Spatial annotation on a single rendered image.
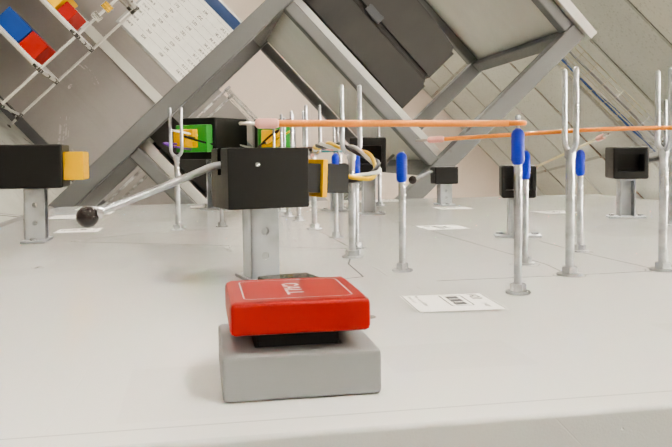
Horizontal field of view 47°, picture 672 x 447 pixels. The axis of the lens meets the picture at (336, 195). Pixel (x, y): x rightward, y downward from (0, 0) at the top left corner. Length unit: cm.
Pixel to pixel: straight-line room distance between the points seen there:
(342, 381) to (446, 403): 4
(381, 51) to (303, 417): 137
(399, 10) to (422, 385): 136
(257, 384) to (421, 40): 138
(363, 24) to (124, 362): 131
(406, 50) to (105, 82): 695
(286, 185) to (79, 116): 792
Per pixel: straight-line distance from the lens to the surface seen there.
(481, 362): 33
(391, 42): 161
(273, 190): 51
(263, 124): 41
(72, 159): 82
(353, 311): 28
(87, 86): 845
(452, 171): 126
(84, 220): 50
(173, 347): 36
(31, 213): 84
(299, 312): 27
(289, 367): 27
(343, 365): 28
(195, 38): 835
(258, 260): 52
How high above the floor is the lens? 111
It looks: 5 degrees up
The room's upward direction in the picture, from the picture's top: 45 degrees clockwise
